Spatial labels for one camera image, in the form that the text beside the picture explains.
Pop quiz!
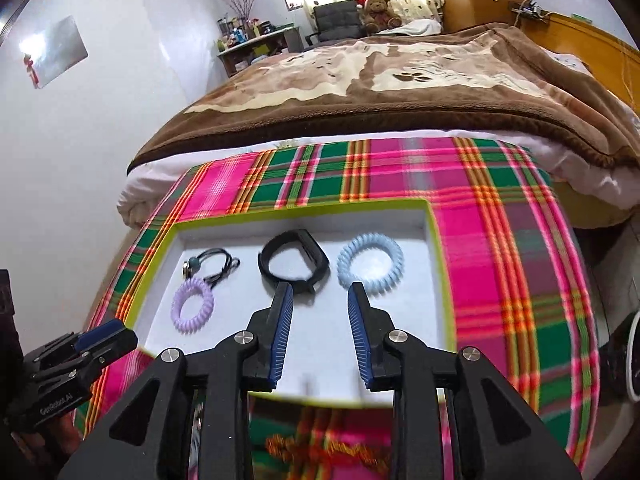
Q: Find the silver wall poster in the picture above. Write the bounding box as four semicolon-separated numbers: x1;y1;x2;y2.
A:
20;16;90;90

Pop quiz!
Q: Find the brown patterned blanket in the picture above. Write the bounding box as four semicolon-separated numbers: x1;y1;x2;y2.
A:
127;25;640;171

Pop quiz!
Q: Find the white round object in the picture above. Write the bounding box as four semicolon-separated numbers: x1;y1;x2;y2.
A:
607;310;640;406

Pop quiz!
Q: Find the white pillow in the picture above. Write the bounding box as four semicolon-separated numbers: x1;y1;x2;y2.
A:
377;19;443;37

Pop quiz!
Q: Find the black wristband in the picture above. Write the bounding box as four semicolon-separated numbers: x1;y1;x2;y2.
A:
257;229;325;295

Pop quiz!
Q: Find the grey chair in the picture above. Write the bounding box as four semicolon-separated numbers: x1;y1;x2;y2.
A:
305;2;366;48

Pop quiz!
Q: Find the black hair tie with charm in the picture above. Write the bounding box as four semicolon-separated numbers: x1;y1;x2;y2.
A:
181;252;242;291

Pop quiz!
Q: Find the wooden headboard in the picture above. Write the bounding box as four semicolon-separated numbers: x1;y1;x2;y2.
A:
520;10;640;106

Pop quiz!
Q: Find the floral pillow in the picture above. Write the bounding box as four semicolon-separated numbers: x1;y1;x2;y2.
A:
550;50;601;81

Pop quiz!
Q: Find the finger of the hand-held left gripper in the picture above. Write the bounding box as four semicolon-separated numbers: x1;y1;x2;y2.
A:
82;329;139;376
75;319;128;354

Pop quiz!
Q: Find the pink green plaid cloth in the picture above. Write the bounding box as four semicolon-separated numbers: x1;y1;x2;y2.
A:
70;137;601;480

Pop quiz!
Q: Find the wooden desk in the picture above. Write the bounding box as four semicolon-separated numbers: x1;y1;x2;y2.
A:
216;27;301;78

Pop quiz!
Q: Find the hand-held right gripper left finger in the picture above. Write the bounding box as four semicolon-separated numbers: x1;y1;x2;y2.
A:
57;281;296;480

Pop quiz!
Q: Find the light blue spiral hair tie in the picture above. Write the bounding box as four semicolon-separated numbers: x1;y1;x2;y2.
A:
336;232;404;295

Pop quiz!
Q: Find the brown teddy bear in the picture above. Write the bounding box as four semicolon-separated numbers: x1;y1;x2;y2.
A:
354;0;403;35

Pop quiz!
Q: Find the vase of bare branches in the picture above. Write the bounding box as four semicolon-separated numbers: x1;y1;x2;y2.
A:
220;0;263;28

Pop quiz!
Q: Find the white tray with yellow-green rim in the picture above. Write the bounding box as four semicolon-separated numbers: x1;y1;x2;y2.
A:
121;199;458;408

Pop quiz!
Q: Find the red hanging ornament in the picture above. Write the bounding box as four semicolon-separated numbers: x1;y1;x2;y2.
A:
22;57;41;90

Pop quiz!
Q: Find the purple spiral hair tie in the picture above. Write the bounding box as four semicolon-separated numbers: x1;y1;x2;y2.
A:
171;280;217;333

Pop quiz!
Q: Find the cluster of bottles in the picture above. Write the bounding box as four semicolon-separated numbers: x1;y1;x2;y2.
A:
216;15;281;51

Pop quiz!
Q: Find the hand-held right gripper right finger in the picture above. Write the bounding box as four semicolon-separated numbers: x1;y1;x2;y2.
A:
346;281;583;480

